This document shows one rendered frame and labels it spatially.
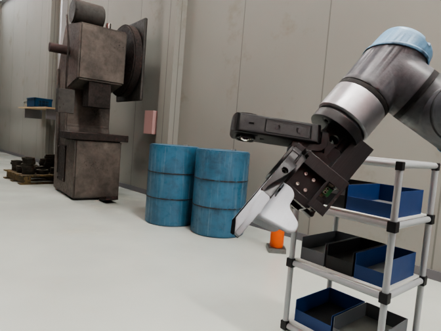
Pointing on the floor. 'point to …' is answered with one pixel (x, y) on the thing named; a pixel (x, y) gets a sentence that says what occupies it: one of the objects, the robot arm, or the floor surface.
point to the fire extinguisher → (276, 243)
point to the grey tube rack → (363, 256)
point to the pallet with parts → (32, 170)
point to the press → (94, 99)
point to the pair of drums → (196, 188)
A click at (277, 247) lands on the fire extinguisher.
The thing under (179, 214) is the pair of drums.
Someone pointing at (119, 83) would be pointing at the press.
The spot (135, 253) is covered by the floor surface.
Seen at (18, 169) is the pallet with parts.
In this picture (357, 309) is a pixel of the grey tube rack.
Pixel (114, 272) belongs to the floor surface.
